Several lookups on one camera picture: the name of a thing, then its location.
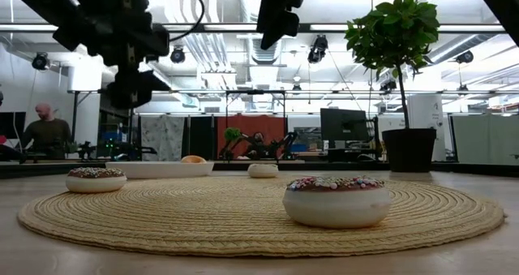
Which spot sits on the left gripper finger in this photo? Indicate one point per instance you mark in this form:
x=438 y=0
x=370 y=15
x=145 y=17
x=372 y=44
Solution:
x=156 y=41
x=134 y=88

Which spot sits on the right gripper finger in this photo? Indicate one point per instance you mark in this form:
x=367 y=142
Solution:
x=280 y=25

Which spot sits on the small red frosted donut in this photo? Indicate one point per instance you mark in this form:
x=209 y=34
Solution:
x=193 y=159

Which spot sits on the small white frosted donut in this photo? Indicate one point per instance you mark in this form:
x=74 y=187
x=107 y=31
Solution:
x=263 y=170

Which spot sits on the small chocolate sprinkle donut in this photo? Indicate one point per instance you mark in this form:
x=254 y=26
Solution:
x=336 y=206
x=96 y=181

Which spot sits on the black background robot arm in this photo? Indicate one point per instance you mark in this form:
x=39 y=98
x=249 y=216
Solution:
x=286 y=141
x=235 y=142

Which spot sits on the black ceiling spotlight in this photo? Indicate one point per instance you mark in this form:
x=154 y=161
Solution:
x=177 y=55
x=40 y=61
x=464 y=57
x=318 y=50

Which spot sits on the grey marbled curtain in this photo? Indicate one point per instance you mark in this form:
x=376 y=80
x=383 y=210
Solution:
x=162 y=137

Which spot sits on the white round plate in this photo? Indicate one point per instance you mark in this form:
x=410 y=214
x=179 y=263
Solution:
x=158 y=169

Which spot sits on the person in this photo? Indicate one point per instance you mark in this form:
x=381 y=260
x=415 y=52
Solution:
x=258 y=139
x=46 y=131

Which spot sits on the red partition panel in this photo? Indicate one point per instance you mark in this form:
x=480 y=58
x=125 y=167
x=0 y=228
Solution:
x=247 y=123

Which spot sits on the small background green plant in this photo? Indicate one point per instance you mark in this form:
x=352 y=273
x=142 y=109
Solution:
x=232 y=134

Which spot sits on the potted green plant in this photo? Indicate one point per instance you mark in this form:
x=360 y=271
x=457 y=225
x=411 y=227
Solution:
x=391 y=31

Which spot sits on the black computer monitor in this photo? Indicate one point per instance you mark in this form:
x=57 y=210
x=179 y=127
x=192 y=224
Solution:
x=342 y=125

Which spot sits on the round woven straw placemat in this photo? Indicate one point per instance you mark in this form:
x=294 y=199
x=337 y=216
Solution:
x=202 y=218

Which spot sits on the white cylindrical column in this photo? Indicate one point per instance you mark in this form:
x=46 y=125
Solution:
x=425 y=108

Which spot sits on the black aluminium table frame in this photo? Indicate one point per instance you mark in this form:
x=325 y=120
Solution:
x=40 y=167

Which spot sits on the black wall screen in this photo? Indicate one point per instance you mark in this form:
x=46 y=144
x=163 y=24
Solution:
x=12 y=125

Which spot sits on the green partition wall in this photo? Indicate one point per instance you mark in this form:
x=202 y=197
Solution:
x=486 y=139

